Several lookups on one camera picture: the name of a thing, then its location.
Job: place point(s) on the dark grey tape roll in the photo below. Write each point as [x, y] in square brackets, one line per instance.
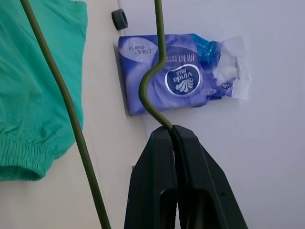
[119, 20]

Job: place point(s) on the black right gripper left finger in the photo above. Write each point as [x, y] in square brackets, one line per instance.
[149, 176]

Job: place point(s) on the teal green shorts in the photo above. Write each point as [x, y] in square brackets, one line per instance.
[33, 95]

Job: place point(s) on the purple Vinda tissue pack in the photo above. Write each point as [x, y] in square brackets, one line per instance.
[171, 78]

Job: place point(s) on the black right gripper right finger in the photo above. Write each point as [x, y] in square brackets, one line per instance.
[205, 176]

